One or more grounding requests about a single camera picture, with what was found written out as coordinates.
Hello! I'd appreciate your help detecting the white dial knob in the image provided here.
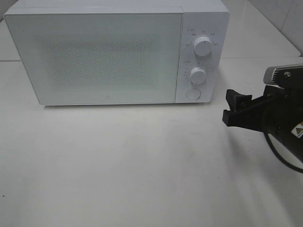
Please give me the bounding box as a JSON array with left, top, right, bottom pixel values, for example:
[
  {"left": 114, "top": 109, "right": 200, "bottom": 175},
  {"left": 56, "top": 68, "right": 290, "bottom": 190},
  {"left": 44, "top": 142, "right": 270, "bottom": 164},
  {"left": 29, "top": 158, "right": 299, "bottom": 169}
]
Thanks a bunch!
[
  {"left": 189, "top": 67, "right": 207, "bottom": 84},
  {"left": 193, "top": 35, "right": 213, "bottom": 57}
]

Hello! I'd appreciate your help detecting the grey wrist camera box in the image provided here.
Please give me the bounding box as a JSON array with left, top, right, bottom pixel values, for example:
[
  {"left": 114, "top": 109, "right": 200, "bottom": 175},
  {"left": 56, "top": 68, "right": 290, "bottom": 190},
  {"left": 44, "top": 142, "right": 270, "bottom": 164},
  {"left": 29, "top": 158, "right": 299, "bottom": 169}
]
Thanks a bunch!
[{"left": 263, "top": 63, "right": 303, "bottom": 88}]

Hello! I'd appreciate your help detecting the white microwave oven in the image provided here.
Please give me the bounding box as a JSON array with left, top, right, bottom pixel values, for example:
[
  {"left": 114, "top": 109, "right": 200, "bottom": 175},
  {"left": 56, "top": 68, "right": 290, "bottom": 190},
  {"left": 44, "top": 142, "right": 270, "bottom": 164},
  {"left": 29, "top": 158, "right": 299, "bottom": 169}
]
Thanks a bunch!
[{"left": 3, "top": 0, "right": 230, "bottom": 105}]

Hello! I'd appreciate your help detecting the white microwave door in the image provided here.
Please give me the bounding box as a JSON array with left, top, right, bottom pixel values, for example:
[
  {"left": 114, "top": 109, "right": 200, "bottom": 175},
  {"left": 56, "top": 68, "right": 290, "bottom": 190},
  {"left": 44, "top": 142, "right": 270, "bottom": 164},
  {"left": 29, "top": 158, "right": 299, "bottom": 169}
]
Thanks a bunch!
[{"left": 5, "top": 13, "right": 182, "bottom": 105}]

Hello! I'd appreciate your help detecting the white round door button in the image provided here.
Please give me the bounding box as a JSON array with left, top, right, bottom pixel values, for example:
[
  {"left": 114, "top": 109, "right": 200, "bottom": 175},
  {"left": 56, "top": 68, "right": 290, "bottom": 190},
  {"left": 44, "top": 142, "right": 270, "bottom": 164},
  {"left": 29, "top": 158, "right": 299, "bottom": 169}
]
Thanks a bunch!
[{"left": 187, "top": 88, "right": 201, "bottom": 100}]

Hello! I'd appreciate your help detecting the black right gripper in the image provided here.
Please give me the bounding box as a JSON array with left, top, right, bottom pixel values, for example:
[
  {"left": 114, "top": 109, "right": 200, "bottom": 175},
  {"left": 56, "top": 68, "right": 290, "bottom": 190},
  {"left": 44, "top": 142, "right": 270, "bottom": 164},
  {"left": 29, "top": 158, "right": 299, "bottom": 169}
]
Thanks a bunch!
[{"left": 223, "top": 86, "right": 303, "bottom": 163}]

